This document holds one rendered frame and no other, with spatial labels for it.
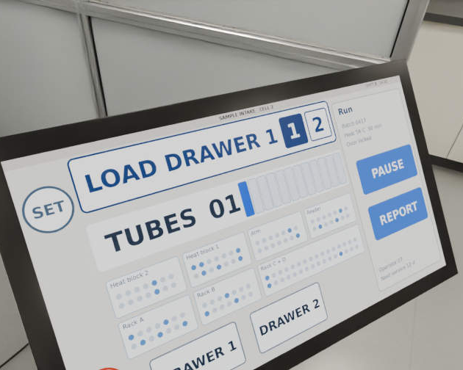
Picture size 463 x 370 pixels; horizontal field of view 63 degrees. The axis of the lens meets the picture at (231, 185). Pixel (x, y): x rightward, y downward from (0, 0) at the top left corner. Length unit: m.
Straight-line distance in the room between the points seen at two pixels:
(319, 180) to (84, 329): 0.29
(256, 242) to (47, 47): 1.38
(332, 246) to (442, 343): 1.37
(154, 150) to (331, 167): 0.21
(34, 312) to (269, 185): 0.25
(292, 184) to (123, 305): 0.22
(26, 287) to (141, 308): 0.10
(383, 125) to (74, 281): 0.40
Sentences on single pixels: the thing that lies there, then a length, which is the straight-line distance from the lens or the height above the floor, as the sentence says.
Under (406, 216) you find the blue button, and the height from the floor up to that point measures 1.04.
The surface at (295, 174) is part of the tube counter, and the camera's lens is 0.44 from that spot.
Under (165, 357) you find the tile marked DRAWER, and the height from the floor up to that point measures 1.02.
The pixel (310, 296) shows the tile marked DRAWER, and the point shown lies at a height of 1.01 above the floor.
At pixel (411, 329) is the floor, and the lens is 1.78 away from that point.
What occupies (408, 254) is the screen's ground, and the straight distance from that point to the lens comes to 0.55.
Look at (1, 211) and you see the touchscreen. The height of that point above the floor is 1.15.
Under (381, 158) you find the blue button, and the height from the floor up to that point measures 1.11.
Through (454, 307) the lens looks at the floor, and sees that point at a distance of 1.95.
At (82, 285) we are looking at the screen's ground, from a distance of 0.37.
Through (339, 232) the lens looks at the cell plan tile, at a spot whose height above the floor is 1.06.
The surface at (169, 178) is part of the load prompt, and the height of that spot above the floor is 1.14.
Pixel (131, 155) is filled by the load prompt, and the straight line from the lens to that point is 0.37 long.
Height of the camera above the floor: 1.38
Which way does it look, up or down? 39 degrees down
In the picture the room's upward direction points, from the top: 4 degrees clockwise
